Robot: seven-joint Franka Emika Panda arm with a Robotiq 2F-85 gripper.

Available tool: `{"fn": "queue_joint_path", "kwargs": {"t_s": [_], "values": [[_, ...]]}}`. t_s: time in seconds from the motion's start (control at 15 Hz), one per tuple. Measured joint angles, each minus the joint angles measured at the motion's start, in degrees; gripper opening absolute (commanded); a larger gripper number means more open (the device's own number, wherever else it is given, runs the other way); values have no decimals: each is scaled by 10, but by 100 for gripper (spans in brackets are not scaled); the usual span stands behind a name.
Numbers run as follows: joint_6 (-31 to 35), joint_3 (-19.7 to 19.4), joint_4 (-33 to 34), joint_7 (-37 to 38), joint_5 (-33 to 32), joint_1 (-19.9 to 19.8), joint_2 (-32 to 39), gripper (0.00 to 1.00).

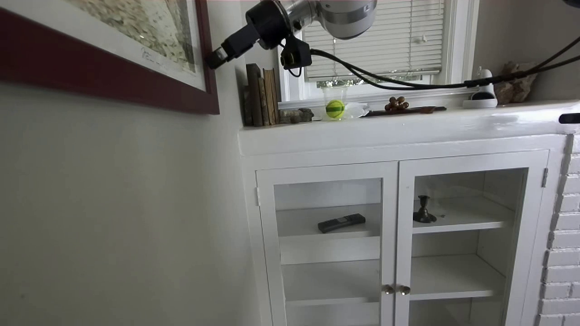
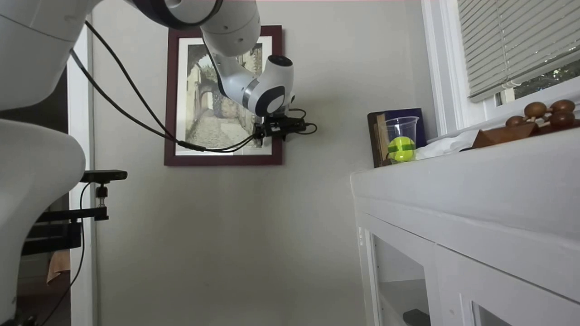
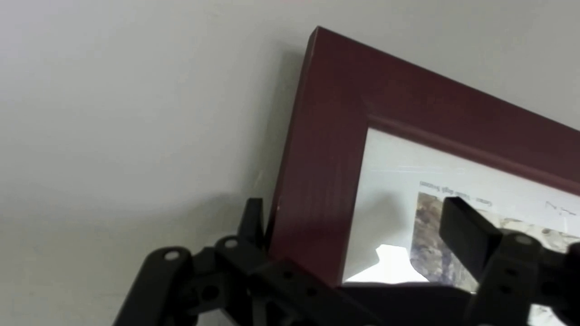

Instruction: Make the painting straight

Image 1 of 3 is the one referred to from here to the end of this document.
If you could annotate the white window frame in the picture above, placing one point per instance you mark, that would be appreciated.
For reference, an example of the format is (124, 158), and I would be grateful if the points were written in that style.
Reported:
(463, 37)

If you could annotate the brown wooden ball cluster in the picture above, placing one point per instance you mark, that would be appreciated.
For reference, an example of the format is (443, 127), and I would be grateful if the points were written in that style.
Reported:
(397, 104)

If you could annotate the small dark trinket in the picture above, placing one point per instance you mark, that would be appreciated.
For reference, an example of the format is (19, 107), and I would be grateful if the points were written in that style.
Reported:
(296, 115)

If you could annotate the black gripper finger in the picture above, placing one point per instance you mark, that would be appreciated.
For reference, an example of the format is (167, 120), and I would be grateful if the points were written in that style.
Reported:
(218, 51)
(222, 58)

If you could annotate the white glass cabinet door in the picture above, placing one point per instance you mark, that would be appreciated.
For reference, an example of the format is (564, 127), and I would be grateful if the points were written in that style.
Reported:
(265, 241)
(535, 241)

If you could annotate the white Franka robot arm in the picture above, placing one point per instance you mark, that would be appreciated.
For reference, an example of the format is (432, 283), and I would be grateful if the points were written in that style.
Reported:
(345, 15)

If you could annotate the clear plastic cup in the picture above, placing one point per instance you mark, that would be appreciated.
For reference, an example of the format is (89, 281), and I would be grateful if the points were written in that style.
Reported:
(336, 93)

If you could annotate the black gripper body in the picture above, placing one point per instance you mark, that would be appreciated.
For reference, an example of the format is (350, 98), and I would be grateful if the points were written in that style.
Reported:
(269, 22)

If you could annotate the metal cabinet door knob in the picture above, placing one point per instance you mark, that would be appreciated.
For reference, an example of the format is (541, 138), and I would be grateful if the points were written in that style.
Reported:
(403, 290)
(386, 288)

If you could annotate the white cabinet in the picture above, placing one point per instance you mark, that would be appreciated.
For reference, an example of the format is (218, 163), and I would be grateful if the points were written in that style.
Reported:
(363, 138)

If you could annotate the brown wooden tray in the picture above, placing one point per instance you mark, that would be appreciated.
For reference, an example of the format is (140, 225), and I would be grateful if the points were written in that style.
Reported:
(426, 111)

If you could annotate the red framed painting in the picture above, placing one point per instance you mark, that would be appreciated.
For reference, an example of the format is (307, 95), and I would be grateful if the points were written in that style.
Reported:
(120, 78)

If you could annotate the brown dried decoration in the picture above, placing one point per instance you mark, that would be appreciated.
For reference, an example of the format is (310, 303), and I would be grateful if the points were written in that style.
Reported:
(513, 84)

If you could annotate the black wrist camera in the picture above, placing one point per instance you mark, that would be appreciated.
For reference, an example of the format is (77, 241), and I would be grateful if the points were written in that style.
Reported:
(296, 55)

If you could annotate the black remote control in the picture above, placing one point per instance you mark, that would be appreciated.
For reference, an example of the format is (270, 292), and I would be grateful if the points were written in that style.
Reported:
(341, 221)

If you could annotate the white window blinds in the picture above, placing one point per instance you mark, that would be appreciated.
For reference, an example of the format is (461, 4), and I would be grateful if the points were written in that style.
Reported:
(392, 37)

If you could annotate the white dome camera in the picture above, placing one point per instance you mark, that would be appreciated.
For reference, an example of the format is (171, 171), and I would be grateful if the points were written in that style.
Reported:
(481, 91)

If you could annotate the green ball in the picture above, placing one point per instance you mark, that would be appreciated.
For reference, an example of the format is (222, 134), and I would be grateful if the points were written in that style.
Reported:
(336, 109)

